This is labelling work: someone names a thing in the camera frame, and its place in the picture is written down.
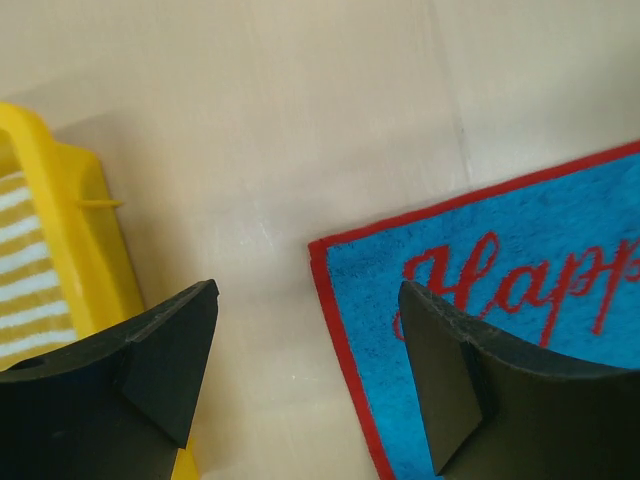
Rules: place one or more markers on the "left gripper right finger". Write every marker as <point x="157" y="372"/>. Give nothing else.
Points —
<point x="495" y="406"/>

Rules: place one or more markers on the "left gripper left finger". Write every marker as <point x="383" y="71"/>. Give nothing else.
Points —
<point x="118" y="404"/>

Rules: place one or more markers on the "yellow striped towel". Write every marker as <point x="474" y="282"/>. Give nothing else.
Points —
<point x="35" y="317"/>

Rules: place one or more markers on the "turquoise red patterned towel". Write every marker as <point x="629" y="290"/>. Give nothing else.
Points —
<point x="551" y="257"/>

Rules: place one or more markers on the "yellow plastic tray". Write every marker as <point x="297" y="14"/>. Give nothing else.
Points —
<point x="78" y="219"/>

